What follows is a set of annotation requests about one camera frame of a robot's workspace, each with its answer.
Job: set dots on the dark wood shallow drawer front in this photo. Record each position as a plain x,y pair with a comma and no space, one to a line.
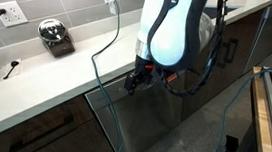
30,123

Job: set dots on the small black kitchen appliance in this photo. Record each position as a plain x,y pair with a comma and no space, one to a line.
55,37

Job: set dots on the small black scoop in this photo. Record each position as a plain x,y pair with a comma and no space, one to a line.
14,63

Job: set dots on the dark wood cabinet door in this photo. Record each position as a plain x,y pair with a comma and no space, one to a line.
245,42

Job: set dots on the white double wall outlet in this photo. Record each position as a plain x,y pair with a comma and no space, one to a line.
9,14

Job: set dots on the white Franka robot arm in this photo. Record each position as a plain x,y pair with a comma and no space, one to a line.
168,32

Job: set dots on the small black floor bracket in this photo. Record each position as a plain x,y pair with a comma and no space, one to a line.
231,143

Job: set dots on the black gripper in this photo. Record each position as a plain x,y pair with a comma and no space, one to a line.
146,75

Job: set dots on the white plug adapter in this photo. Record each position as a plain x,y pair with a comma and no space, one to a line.
113,6

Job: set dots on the stainless steel Bosch dishwasher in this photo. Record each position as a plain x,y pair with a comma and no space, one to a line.
146,118

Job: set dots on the white flat square pad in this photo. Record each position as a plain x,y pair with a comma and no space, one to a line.
17,72

